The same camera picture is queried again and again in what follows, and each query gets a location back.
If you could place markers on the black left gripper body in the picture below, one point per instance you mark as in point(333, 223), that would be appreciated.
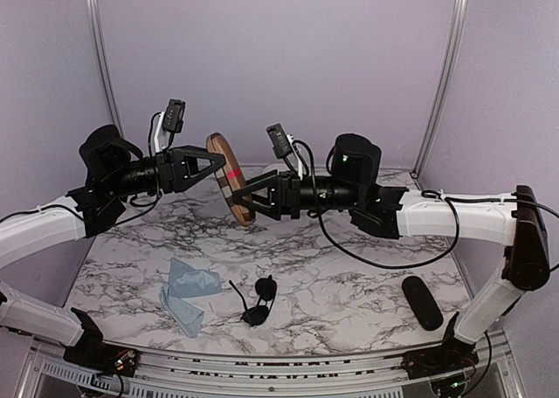
point(168, 181)

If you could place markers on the aluminium frame post right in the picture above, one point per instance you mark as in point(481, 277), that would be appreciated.
point(449, 62)

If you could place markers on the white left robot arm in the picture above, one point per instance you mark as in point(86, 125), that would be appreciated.
point(116, 170)

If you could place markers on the black woven glasses case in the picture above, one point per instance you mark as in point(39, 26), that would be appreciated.
point(422, 303)

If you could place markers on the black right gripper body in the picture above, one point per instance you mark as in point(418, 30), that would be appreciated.
point(291, 188)

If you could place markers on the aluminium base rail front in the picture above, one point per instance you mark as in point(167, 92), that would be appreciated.
point(164, 373)

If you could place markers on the light blue cleaning cloth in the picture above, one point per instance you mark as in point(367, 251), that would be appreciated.
point(186, 282)

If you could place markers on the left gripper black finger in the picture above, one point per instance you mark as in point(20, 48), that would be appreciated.
point(185, 179)
point(189, 155)

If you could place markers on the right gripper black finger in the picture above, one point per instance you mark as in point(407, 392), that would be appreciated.
point(262, 188)
point(261, 205)

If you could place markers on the brown striped glasses case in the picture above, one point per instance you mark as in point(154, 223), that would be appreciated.
point(230, 177)

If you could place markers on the black aviator sunglasses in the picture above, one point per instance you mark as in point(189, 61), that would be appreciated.
point(266, 289)

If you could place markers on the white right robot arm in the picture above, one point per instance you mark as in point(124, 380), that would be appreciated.
point(510, 220)

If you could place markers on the aluminium frame post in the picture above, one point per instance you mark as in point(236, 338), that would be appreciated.
point(101, 58)
point(449, 62)

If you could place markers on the aluminium frame post left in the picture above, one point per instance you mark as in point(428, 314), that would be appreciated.
point(101, 58)

